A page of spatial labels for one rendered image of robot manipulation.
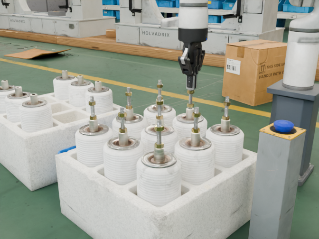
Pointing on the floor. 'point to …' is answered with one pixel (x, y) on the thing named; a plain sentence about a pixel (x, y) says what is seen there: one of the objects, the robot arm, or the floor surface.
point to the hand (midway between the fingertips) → (191, 81)
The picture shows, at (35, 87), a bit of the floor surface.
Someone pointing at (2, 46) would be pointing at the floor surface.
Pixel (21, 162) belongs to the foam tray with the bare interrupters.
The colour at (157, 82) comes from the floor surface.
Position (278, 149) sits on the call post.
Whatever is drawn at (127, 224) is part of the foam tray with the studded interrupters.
